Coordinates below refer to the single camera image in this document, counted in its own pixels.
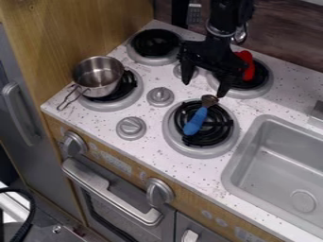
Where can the blue spoon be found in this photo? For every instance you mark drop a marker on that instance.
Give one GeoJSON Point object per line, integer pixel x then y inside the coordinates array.
{"type": "Point", "coordinates": [198, 116]}

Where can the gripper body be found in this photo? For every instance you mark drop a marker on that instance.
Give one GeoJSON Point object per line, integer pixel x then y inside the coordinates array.
{"type": "Point", "coordinates": [213, 52]}

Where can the toy sink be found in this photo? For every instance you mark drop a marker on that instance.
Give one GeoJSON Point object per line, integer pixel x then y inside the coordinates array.
{"type": "Point", "coordinates": [277, 171]}

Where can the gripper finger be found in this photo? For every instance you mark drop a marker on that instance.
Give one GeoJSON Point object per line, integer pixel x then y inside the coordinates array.
{"type": "Point", "coordinates": [225, 84]}
{"type": "Point", "coordinates": [186, 72]}

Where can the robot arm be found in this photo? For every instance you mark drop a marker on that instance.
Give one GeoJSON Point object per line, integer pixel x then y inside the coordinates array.
{"type": "Point", "coordinates": [227, 14]}

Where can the red toy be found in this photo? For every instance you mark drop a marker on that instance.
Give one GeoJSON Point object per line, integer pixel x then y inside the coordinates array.
{"type": "Point", "coordinates": [247, 64]}

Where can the toy stove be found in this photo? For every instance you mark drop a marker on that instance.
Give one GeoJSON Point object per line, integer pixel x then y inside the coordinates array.
{"type": "Point", "coordinates": [176, 91]}

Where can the silver pot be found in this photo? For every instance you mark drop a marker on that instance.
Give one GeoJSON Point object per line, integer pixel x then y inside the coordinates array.
{"type": "Point", "coordinates": [96, 77]}

